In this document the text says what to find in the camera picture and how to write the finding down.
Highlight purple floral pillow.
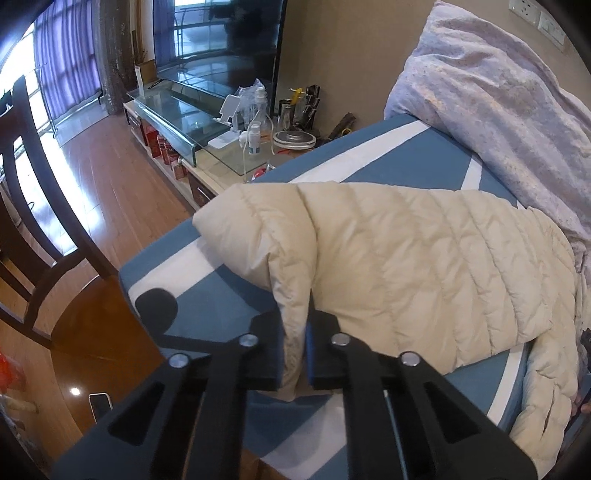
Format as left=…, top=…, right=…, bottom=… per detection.
left=385, top=0, right=591, bottom=261

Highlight purple curtain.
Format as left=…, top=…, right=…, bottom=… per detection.
left=34, top=0, right=103, bottom=121

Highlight dark wooden chair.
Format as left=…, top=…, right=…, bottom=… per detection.
left=0, top=75, right=122, bottom=348

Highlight brown wooden table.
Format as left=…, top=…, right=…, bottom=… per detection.
left=0, top=276, right=262, bottom=480

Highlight black knife block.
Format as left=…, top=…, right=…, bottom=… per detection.
left=295, top=84, right=322, bottom=133

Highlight glass television riser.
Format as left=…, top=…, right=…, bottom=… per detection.
left=127, top=85, right=278, bottom=177

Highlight cream down jacket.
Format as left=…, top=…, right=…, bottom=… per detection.
left=191, top=181, right=589, bottom=467

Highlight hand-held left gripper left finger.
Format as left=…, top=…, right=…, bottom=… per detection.
left=53, top=288, right=283, bottom=480

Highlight white smartphone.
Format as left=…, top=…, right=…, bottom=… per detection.
left=87, top=392, right=114, bottom=424

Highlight flat screen television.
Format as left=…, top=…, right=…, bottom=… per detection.
left=154, top=0, right=286, bottom=101

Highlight brown sheer curtain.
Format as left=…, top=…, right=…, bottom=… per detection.
left=95, top=0, right=136, bottom=117

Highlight television cabinet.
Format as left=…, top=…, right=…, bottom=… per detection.
left=123, top=100, right=298, bottom=214

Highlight clear spray bottle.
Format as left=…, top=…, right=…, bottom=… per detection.
left=252, top=87, right=271, bottom=136

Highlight white phone stand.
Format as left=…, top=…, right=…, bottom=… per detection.
left=216, top=95, right=244, bottom=136

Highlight blue white striped cloth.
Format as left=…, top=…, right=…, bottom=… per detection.
left=119, top=113, right=591, bottom=480

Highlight red boxes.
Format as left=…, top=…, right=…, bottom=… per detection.
left=142, top=124, right=188, bottom=182

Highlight white wall socket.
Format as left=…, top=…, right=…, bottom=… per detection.
left=509, top=0, right=541, bottom=26
left=539, top=13, right=566, bottom=46

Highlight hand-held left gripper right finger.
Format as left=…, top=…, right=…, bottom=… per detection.
left=304, top=308, right=539, bottom=480

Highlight red packet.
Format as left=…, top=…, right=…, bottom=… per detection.
left=0, top=352, right=29, bottom=403

